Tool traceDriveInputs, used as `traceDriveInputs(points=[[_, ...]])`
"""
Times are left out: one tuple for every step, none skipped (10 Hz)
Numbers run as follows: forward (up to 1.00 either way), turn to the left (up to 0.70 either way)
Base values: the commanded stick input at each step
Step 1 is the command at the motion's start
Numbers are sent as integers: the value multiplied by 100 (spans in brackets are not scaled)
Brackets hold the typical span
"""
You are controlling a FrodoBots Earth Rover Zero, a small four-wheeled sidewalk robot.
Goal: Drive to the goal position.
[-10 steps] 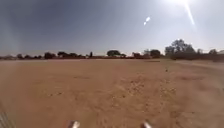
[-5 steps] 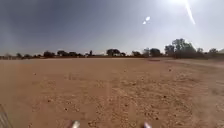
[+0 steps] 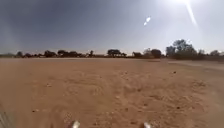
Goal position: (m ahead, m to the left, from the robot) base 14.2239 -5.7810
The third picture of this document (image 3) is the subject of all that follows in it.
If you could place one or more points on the row of trees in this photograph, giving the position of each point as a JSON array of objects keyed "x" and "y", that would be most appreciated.
[{"x": 115, "y": 52}]

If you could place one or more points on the robot's own part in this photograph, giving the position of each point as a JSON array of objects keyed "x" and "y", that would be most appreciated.
[
  {"x": 75, "y": 124},
  {"x": 147, "y": 125}
]

